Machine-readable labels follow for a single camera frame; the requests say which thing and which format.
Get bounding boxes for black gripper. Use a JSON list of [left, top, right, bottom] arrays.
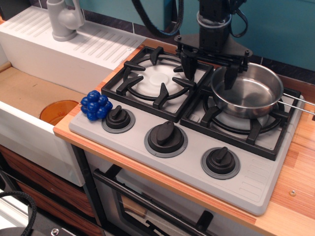
[[175, 34, 252, 90]]

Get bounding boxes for stainless steel pan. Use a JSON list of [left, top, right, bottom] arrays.
[[210, 63, 314, 119]]

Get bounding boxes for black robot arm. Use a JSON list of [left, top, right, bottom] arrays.
[[175, 0, 252, 90]]

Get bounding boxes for black middle stove knob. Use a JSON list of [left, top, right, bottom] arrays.
[[144, 121, 188, 158]]

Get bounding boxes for black stove knob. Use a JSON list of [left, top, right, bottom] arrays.
[[101, 105, 135, 134], [144, 121, 188, 158], [201, 147, 241, 180]]

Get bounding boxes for black right stove knob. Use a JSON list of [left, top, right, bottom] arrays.
[[201, 147, 241, 180]]

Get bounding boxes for grey toy stove top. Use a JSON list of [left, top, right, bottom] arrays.
[[68, 46, 306, 216]]

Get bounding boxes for black left stove knob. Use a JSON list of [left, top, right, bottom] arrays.
[[101, 105, 135, 134]]

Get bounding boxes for blue toy blueberry cluster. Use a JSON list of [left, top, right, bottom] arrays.
[[80, 90, 113, 121]]

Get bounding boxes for black left burner grate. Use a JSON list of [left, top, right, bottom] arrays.
[[101, 46, 214, 122]]

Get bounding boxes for black burner grate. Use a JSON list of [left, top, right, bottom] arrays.
[[101, 46, 214, 122], [180, 84, 301, 161]]

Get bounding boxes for black right burner grate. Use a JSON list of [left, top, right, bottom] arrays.
[[180, 84, 301, 161]]

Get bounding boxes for grey toy faucet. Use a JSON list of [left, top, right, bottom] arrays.
[[47, 0, 85, 42]]

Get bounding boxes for white toy sink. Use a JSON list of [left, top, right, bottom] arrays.
[[0, 6, 144, 186]]

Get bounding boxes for wooden drawer fronts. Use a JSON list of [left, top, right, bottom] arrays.
[[0, 146, 104, 236]]

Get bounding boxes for oven door with handle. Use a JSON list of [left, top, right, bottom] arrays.
[[91, 165, 259, 236]]

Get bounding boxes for black braided cable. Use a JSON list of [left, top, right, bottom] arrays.
[[0, 190, 37, 236]]

